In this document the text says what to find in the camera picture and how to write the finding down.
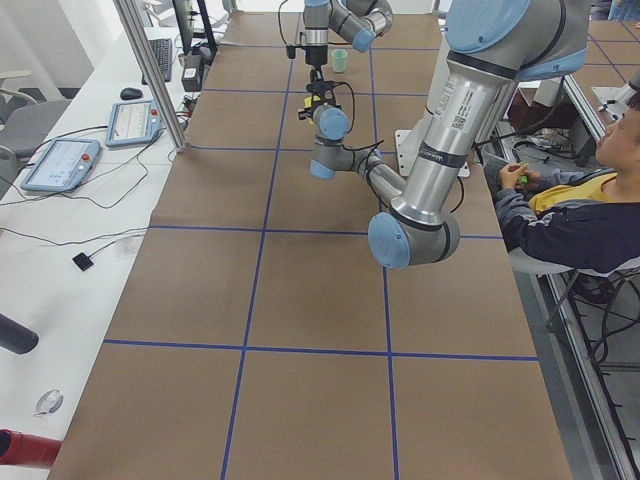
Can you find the black thermos bottle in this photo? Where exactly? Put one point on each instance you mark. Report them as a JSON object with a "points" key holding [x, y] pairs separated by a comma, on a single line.
{"points": [[17, 338]]}

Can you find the black computer monitor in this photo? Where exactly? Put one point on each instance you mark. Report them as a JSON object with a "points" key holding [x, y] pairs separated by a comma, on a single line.
{"points": [[193, 22]]}

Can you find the black keyboard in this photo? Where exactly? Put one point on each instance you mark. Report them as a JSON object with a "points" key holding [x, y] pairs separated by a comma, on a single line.
{"points": [[162, 50]]}

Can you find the light green plastic cup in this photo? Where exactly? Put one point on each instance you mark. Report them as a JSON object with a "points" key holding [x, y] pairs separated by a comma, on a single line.
{"points": [[339, 60]]}

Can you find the teach pendant tablet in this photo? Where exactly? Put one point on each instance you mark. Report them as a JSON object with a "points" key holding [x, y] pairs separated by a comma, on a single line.
{"points": [[133, 123], [62, 166]]}

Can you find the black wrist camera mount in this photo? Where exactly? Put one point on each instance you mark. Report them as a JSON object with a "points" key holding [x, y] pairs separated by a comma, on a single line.
{"points": [[298, 45]]}

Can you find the seated person yellow shirt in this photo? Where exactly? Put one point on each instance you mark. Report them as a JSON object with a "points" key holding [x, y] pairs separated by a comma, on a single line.
{"points": [[580, 220]]}

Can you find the upper teach pendant tablet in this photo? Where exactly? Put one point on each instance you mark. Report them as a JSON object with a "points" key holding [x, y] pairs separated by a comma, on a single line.
{"points": [[133, 123]]}

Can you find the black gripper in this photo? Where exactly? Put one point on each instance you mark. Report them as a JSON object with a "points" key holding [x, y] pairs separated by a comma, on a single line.
{"points": [[314, 56], [317, 95]]}

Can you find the aluminium frame post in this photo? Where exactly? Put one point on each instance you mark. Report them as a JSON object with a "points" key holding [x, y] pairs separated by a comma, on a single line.
{"points": [[135, 32]]}

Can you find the red cylinder bottle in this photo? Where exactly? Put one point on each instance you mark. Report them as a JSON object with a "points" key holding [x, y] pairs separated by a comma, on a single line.
{"points": [[27, 450]]}

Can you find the black computer mouse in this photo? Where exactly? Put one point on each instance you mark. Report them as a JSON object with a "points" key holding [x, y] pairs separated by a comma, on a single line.
{"points": [[130, 93]]}

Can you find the lower teach pendant tablet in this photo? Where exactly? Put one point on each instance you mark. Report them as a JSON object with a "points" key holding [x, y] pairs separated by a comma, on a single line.
{"points": [[62, 166]]}

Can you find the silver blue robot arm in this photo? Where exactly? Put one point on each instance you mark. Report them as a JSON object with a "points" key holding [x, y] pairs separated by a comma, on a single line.
{"points": [[358, 23], [488, 45]]}

